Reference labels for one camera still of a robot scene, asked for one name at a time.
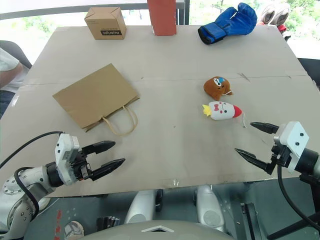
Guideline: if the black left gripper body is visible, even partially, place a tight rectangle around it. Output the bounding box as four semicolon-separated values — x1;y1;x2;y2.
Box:
70;149;94;182

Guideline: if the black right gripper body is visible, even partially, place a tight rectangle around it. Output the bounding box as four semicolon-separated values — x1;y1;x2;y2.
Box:
270;134;291;168

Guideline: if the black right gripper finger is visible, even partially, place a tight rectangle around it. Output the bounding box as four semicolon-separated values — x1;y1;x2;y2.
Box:
250;121;280;135
234;148;277;176

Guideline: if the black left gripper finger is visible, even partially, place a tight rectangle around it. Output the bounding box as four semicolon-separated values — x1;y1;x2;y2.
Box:
89;157;126;182
81;140;117;158

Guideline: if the white rocket plush toy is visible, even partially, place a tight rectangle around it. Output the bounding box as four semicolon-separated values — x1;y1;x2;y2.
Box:
202;100;248;128

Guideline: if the brown plush toy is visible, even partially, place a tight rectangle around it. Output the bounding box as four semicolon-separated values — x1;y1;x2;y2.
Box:
202;76;234;101

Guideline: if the grey sneaker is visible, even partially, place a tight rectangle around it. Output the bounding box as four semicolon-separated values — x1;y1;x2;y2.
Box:
64;220;85;240

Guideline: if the silver right robot leg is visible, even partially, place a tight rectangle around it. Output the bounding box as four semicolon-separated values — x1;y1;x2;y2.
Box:
195;184;226;233

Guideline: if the grey robot torso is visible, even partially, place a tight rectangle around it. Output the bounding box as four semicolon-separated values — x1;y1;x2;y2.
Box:
82;219;235;240

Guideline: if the blue boxing glove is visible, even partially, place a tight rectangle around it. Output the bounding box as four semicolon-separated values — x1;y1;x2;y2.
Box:
197;2;258;46

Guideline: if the pair of beige shoes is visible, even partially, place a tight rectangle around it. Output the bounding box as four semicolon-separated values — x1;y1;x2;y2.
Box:
259;3;291;26

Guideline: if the person in white shirt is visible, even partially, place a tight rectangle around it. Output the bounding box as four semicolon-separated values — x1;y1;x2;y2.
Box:
0;47;25;95

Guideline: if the small brown cardboard box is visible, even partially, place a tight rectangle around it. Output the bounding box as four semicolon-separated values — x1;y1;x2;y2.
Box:
84;6;127;41

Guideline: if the black chair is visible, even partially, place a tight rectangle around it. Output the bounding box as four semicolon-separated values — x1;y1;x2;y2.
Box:
0;40;33;70

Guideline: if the tall red box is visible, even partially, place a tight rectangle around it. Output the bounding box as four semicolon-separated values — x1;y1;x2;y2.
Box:
146;0;177;37

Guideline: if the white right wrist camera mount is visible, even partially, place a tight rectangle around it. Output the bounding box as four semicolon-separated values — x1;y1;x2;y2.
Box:
273;121;310;174

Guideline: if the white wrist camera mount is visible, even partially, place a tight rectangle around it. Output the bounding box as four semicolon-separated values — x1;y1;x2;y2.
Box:
54;133;81;186
273;121;310;174

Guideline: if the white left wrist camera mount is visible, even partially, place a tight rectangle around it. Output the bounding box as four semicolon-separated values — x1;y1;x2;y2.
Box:
54;133;81;186

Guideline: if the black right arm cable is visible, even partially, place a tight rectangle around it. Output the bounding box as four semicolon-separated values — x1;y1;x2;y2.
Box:
276;163;320;230

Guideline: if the brown paper bag with handles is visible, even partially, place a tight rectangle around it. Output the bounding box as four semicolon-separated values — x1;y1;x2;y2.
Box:
52;63;141;137

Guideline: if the black stand frame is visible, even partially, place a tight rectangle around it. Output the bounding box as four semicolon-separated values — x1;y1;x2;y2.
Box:
240;176;320;240

